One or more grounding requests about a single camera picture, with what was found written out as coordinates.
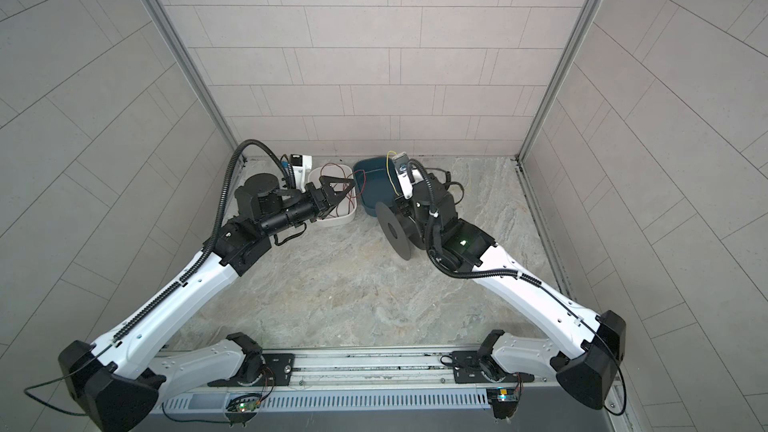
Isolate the aluminium mounting rail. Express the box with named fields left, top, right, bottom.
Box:
left=146, top=335, right=556, bottom=397

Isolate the white oval tray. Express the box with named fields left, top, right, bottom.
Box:
left=308, top=162, right=357, bottom=228

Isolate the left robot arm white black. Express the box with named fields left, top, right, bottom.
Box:
left=58, top=139, right=355, bottom=431

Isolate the red cable bundle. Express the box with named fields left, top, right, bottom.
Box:
left=317, top=162, right=365, bottom=217

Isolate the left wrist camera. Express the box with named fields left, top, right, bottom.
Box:
left=288, top=154, right=312, bottom=191

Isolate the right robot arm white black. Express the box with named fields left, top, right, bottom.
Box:
left=393, top=153, right=626, bottom=410

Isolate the left circuit board with LED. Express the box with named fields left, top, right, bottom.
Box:
left=226, top=393, right=263, bottom=414

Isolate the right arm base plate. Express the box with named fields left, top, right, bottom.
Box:
left=440, top=351, right=535, bottom=384

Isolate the dark grey cable spool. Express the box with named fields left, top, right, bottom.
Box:
left=375, top=202, right=424, bottom=261

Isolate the perforated cable duct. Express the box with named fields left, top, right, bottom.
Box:
left=156, top=387, right=490, bottom=414

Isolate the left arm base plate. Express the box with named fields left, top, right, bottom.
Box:
left=207, top=353, right=295, bottom=388

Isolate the right circuit board with LED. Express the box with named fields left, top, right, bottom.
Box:
left=486, top=388, right=521, bottom=420

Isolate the circuit board with led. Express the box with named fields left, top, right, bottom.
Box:
left=486, top=388, right=521, bottom=420
left=226, top=393, right=263, bottom=414

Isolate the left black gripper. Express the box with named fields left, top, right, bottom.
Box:
left=255, top=181, right=353, bottom=240

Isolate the black loose cable left base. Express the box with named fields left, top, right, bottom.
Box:
left=22, top=341, right=235, bottom=427

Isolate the teal oval tray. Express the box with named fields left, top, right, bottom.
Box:
left=353, top=156, right=402, bottom=217

